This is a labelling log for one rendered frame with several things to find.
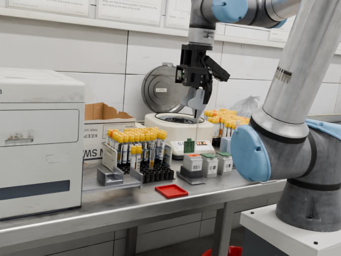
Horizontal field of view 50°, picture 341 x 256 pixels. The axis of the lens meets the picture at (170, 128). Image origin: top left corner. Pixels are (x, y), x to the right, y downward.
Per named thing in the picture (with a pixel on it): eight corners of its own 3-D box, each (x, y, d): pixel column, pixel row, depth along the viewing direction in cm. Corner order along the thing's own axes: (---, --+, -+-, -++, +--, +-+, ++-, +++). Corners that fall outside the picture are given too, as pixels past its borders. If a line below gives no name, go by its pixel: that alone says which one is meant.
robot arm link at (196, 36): (205, 30, 108) (222, 30, 101) (203, 46, 109) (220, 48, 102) (183, 27, 104) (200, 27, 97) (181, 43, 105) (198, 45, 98)
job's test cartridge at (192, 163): (190, 178, 111) (192, 158, 109) (181, 172, 114) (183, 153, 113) (200, 176, 113) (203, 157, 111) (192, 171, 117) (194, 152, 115)
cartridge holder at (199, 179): (191, 185, 109) (193, 173, 108) (175, 174, 116) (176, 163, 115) (206, 183, 111) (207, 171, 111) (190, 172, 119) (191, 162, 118)
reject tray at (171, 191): (167, 198, 97) (167, 196, 97) (154, 189, 103) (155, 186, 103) (188, 195, 101) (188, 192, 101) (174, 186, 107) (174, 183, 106)
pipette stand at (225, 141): (227, 169, 127) (230, 141, 124) (215, 162, 133) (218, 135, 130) (249, 167, 131) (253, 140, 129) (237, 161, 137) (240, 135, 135)
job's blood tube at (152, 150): (149, 176, 112) (152, 144, 109) (147, 174, 113) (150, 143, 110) (153, 176, 112) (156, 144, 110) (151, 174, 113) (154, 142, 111)
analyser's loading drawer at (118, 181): (65, 200, 86) (66, 179, 85) (57, 190, 91) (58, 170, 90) (142, 189, 97) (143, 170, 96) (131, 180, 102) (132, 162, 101)
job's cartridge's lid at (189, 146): (184, 138, 112) (183, 138, 113) (184, 153, 113) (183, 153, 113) (195, 138, 114) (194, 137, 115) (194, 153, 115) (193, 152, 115)
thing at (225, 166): (222, 176, 119) (225, 156, 118) (213, 170, 123) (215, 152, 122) (231, 174, 122) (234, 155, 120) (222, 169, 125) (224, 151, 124)
